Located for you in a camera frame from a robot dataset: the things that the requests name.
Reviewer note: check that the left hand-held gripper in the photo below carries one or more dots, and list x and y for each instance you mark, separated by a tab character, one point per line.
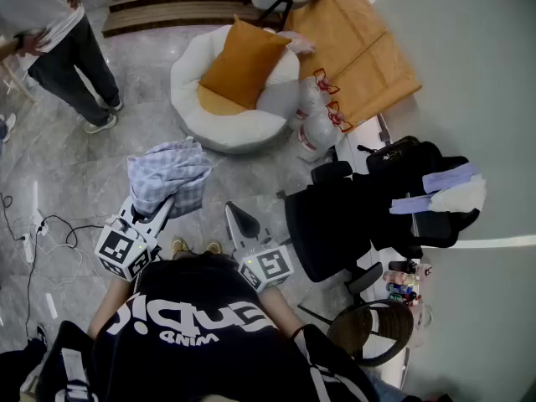
121	251

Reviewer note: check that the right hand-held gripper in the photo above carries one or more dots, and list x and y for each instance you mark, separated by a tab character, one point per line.
268	266

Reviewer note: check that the blue checked cloth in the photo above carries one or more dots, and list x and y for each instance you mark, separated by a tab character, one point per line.
167	174

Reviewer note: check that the white round armchair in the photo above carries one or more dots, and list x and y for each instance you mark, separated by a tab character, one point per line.
234	132

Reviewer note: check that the person's left forearm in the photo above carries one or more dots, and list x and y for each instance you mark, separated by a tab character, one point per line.
111	304

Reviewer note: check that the person's right forearm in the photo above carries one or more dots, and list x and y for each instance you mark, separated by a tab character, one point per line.
280	308

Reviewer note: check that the black shoulder bag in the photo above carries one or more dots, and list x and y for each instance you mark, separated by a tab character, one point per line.
393	153

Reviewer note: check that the person's right golden shoe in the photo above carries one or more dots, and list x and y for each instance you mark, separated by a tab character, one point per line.
214	247

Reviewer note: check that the person's golden shoe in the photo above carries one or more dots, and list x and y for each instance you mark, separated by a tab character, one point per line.
180	245
214	247

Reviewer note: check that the person's left golden shoe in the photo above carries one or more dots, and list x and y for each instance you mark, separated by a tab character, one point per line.
180	245

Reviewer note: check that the black office chair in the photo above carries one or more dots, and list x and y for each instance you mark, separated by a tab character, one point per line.
331	233

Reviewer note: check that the white power strip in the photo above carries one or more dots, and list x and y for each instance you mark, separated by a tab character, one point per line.
39	222
27	249

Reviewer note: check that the orange seat pad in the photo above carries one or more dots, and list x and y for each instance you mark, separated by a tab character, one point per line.
213	105

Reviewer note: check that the person's black printed t-shirt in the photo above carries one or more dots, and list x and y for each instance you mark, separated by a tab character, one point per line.
201	371

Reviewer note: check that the clear plastic water jug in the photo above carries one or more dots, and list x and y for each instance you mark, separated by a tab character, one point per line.
312	94

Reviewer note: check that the orange square cushion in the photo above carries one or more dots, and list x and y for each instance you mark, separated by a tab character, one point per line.
243	61

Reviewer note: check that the light wooden stool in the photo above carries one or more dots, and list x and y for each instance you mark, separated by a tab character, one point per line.
19	84

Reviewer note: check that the small brown cardboard sheet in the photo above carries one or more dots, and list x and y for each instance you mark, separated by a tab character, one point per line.
377	82

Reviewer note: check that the slatted wooden platform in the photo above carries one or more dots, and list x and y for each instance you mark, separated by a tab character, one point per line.
176	15

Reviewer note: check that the lilac folded garment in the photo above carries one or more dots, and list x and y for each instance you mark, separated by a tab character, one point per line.
448	178

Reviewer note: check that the white folded garment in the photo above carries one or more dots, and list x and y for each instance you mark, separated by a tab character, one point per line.
458	197

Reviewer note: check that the large brown cardboard sheet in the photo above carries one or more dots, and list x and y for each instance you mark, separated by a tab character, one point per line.
335	19

